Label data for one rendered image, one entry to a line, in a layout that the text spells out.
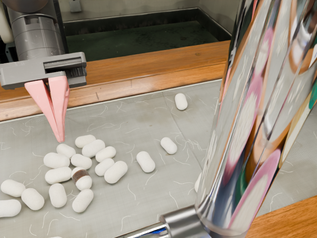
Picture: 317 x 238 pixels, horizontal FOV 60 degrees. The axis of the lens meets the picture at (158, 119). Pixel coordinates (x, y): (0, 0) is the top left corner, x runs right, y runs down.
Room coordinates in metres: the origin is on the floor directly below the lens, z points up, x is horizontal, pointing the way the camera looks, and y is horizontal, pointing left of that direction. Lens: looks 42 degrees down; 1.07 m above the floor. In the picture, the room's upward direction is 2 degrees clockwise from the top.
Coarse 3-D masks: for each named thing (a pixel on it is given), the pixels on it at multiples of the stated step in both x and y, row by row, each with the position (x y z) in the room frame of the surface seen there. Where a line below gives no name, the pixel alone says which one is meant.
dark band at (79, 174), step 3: (78, 171) 0.23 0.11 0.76; (81, 171) 0.23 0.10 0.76; (84, 171) 0.23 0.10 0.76; (75, 174) 0.22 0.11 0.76; (78, 174) 0.22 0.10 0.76; (81, 174) 0.22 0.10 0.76; (84, 174) 0.22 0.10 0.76; (87, 174) 0.23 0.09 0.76; (72, 177) 0.22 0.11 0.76; (75, 177) 0.22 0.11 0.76; (78, 177) 0.22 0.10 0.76; (81, 177) 0.22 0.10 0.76; (75, 180) 0.22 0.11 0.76; (75, 183) 0.21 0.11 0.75
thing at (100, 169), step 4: (104, 160) 0.25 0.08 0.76; (108, 160) 0.25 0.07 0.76; (112, 160) 0.25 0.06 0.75; (100, 164) 0.24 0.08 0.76; (104, 164) 0.24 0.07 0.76; (108, 164) 0.25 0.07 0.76; (112, 164) 0.25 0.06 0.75; (96, 168) 0.24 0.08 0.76; (100, 168) 0.24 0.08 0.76; (104, 168) 0.24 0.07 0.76; (108, 168) 0.24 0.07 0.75; (96, 172) 0.23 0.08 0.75; (100, 172) 0.23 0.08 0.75; (104, 172) 0.23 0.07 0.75
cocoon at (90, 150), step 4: (96, 140) 0.29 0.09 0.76; (100, 140) 0.29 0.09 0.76; (88, 144) 0.28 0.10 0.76; (92, 144) 0.28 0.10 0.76; (96, 144) 0.28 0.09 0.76; (100, 144) 0.28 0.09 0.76; (104, 144) 0.28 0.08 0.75; (84, 148) 0.27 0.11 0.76; (88, 148) 0.27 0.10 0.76; (92, 148) 0.27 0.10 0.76; (96, 148) 0.27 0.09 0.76; (100, 148) 0.28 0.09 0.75; (84, 152) 0.27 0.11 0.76; (88, 152) 0.27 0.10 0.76; (92, 152) 0.27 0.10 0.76; (96, 152) 0.27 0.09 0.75; (88, 156) 0.26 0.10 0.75; (92, 156) 0.27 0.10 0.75
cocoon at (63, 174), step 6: (60, 168) 0.23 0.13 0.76; (66, 168) 0.23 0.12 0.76; (48, 174) 0.22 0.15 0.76; (54, 174) 0.22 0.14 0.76; (60, 174) 0.22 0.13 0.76; (66, 174) 0.22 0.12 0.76; (48, 180) 0.22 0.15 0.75; (54, 180) 0.22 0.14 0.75; (60, 180) 0.22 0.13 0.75; (66, 180) 0.22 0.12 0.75
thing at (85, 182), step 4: (76, 168) 0.23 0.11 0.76; (80, 168) 0.23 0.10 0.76; (72, 172) 0.23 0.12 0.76; (84, 176) 0.22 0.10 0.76; (88, 176) 0.22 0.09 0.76; (80, 180) 0.21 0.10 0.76; (84, 180) 0.21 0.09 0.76; (88, 180) 0.22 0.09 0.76; (76, 184) 0.21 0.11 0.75; (80, 184) 0.21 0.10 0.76; (84, 184) 0.21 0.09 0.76; (88, 184) 0.21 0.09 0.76; (80, 188) 0.21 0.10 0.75; (84, 188) 0.21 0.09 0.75; (88, 188) 0.21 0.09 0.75
